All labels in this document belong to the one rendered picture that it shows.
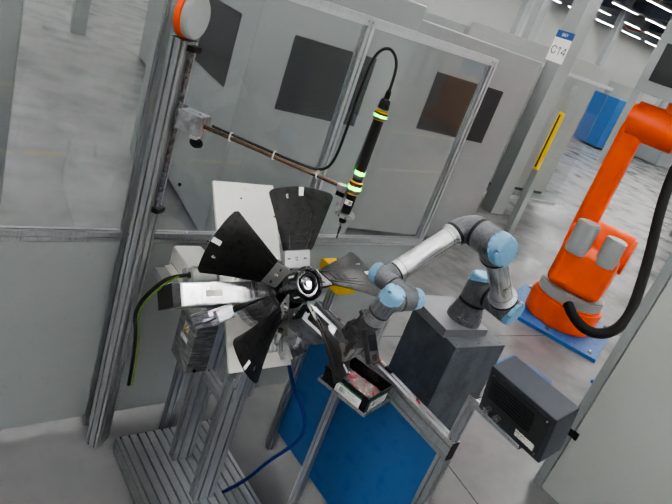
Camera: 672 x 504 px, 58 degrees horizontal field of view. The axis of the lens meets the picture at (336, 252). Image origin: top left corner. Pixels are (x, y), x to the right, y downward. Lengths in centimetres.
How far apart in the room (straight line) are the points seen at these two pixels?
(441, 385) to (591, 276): 331
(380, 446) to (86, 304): 132
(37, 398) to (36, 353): 24
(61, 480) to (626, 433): 267
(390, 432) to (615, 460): 149
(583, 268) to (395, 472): 362
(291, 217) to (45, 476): 150
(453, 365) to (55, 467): 171
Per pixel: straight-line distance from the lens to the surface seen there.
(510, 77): 649
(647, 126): 572
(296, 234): 210
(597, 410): 358
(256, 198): 231
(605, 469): 364
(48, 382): 288
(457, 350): 253
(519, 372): 201
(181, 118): 219
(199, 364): 246
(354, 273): 224
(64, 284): 259
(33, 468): 291
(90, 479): 288
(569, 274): 577
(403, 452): 244
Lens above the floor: 211
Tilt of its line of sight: 22 degrees down
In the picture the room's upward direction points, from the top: 20 degrees clockwise
